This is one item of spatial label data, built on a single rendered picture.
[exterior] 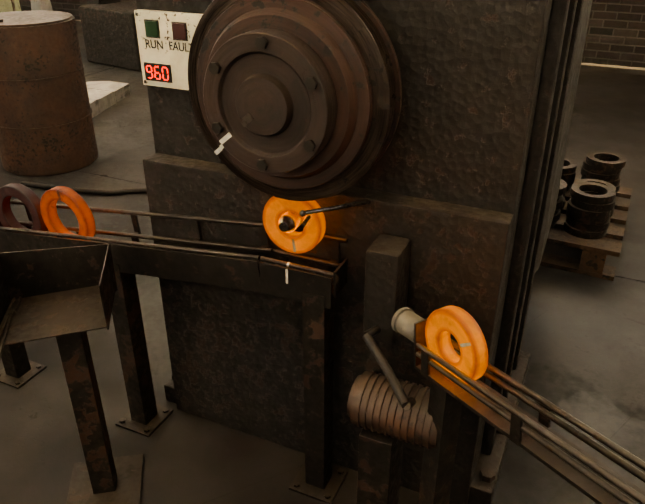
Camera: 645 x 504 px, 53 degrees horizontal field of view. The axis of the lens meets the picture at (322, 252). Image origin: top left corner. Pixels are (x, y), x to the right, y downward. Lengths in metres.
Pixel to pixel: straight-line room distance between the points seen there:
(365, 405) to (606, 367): 1.30
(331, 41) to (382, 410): 0.77
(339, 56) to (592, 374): 1.62
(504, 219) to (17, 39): 3.19
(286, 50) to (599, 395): 1.65
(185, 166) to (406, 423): 0.84
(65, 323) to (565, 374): 1.67
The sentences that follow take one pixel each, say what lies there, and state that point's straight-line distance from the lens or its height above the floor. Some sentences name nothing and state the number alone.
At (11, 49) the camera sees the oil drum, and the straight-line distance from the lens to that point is 4.11.
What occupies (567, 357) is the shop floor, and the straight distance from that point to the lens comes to 2.56.
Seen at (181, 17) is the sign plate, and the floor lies 1.23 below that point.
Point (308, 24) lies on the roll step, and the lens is 1.29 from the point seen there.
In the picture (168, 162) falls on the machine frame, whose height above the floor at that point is 0.87.
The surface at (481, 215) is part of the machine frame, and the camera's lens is 1.44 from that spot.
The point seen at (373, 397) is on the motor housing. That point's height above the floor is 0.52.
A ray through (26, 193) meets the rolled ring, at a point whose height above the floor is 0.73.
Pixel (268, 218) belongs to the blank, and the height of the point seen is 0.81.
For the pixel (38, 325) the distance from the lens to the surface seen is 1.66.
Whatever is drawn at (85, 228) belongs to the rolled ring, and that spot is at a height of 0.67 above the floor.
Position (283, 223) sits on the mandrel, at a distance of 1.47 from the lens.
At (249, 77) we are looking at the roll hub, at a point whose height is 1.17.
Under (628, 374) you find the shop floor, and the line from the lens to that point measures 2.56.
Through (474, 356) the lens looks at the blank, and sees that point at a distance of 1.24.
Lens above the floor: 1.47
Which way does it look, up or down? 28 degrees down
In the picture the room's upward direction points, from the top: straight up
